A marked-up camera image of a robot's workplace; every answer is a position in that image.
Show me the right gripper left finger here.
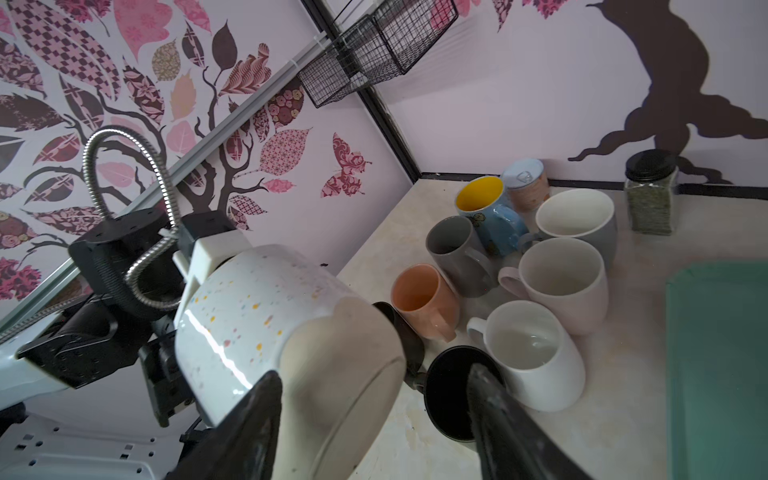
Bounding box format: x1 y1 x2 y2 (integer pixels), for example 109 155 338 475
166 370 283 480

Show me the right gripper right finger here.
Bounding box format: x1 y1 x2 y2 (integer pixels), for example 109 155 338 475
467 363 590 479

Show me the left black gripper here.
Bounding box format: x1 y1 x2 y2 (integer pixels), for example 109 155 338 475
16 206 241 430

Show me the white teapot shaped mug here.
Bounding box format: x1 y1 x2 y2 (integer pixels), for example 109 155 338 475
467 300 586 412

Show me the black mug white base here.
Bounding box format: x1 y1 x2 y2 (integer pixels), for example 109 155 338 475
422 345 506 443

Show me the cream beige mug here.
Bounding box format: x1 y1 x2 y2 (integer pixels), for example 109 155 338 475
180 244 406 479

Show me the pale pink mug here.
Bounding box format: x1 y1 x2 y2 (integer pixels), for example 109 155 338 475
498 238 609 336

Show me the peach orange mug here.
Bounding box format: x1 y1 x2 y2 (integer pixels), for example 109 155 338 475
390 264 460 342

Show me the dark grey mug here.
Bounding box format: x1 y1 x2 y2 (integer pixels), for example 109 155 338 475
425 216 498 298

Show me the light grey mug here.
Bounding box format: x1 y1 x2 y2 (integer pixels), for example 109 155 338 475
518 189 618 269

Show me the green floral tray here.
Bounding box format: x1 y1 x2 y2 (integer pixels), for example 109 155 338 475
665 260 767 479

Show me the blue iridescent mug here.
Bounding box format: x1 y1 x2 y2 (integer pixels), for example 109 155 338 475
455 176 529 257

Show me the black mug white inside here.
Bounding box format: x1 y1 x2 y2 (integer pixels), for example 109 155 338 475
374 301 427 393

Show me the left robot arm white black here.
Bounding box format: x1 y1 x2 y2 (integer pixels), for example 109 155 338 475
1 209 242 453

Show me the left metal flex conduit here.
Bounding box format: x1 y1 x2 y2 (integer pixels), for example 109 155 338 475
1 125 185 342

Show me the white pink tape roll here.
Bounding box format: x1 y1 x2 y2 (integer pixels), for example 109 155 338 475
501 158 550 212

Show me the glass spice jar black lid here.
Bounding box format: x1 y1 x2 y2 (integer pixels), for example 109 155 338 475
624 149 678 236

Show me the left aluminium rail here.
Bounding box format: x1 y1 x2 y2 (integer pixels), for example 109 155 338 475
1 33 330 334

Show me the black wire basket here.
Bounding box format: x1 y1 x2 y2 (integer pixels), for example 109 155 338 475
298 0 458 108

